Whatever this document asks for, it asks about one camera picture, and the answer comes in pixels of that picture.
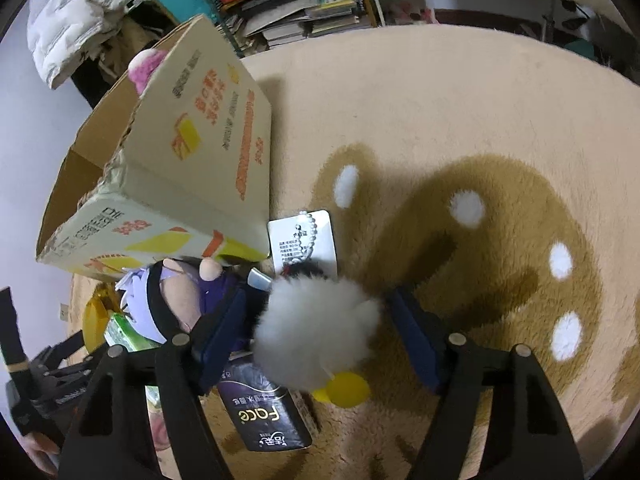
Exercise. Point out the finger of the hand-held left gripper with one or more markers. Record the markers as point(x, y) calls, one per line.
point(67, 347)

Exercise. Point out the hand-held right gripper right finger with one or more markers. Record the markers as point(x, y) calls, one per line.
point(414, 340)

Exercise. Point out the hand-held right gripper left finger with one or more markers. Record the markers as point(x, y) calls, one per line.
point(222, 340)

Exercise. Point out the white fluffy plush duck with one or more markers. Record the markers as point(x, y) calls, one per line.
point(312, 330)

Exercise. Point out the printed cardboard box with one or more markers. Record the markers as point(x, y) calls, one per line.
point(200, 160)

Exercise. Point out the person's left hand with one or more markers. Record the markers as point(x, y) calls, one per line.
point(40, 449)

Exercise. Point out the yellow plastic item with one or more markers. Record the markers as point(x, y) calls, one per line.
point(95, 317)

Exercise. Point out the purple plush doll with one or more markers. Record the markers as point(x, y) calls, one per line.
point(182, 300)

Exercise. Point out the green packet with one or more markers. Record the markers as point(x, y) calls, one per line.
point(125, 335)

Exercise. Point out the black tissue packet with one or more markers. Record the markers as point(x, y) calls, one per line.
point(265, 410)

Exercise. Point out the pink floral item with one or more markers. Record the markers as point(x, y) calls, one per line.
point(160, 437)

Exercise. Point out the white paper tag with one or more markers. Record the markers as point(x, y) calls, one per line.
point(320, 240)

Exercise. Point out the beige fluffy rug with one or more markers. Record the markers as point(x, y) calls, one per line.
point(475, 125)

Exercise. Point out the pink plush toy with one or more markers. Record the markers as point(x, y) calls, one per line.
point(144, 67)

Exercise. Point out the stack of books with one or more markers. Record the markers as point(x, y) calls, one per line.
point(305, 15)

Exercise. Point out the white down jacket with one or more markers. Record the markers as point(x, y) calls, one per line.
point(75, 10)

